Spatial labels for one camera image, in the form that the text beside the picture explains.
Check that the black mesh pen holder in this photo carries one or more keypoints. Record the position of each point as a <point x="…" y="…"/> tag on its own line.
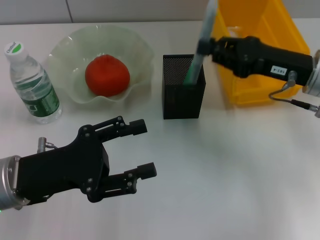
<point x="182" y="102"/>

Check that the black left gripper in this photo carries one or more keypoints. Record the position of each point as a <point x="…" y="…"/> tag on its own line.
<point x="62" y="170"/>

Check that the yellow plastic bin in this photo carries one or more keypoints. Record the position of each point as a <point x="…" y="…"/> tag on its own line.
<point x="265" y="32"/>

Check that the pale green glass fruit plate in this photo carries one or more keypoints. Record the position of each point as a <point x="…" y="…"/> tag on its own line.
<point x="67" y="50"/>

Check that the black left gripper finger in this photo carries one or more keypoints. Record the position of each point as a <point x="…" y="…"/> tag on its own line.
<point x="147" y="171"/>
<point x="138" y="126"/>

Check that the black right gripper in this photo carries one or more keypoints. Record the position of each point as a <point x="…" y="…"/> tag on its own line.
<point x="270" y="60"/>

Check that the red tomato-shaped toy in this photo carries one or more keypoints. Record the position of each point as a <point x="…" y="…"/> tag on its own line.
<point x="107" y="75"/>

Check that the clear green-label water bottle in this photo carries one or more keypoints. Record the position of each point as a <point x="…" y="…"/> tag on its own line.
<point x="32" y="87"/>

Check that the grey marker pen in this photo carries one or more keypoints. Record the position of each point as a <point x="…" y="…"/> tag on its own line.
<point x="208" y="20"/>

